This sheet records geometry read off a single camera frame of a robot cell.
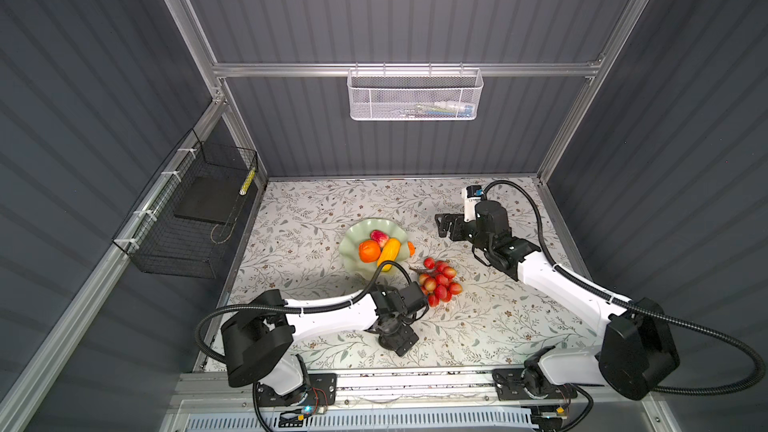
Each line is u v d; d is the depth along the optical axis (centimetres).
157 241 67
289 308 46
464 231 73
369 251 94
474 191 72
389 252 94
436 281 86
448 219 75
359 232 101
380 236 97
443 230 75
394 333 69
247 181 82
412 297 65
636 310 44
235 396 73
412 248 97
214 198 75
